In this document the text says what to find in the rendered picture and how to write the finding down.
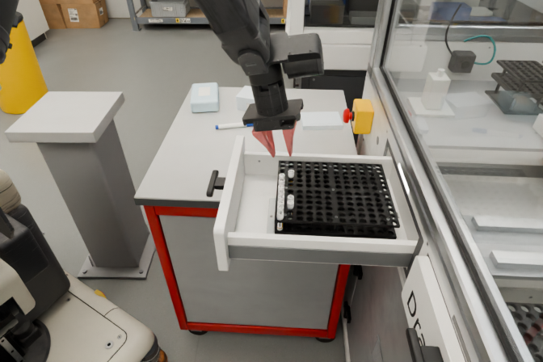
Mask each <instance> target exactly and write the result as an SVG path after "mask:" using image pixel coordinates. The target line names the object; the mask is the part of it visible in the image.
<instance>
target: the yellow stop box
mask: <svg viewBox="0 0 543 362"><path fill-rule="evenodd" d="M351 113H352V118H351V124H352V128H353V132H354V133H355V134H370V131H371V127H372V122H373V115H374V110H373V106H372V104H371V101H370V99H354V101H353V108H352V111H351Z"/></svg>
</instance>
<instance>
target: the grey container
mask: <svg viewBox="0 0 543 362"><path fill-rule="evenodd" d="M149 4H150V8H151V14H152V16H153V17H185V16H187V14H188V12H189V11H190V3H189V0H151V1H149Z"/></svg>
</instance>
